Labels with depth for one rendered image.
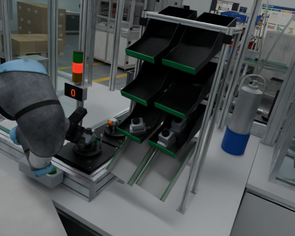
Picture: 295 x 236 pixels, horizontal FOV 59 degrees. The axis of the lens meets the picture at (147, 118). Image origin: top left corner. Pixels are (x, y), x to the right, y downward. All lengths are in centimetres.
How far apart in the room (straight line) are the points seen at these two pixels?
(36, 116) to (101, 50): 631
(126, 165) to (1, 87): 64
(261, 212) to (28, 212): 121
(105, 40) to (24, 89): 617
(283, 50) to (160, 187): 731
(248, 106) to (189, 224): 83
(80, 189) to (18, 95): 64
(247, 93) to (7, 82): 133
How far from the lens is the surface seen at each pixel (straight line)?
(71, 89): 143
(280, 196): 163
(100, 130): 155
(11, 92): 71
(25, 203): 126
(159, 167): 113
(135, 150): 118
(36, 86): 70
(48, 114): 68
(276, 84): 632
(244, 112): 173
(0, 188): 136
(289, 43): 814
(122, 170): 117
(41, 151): 73
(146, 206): 125
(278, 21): 1145
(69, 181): 126
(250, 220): 175
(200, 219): 127
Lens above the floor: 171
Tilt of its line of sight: 24 degrees down
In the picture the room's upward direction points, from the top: 10 degrees clockwise
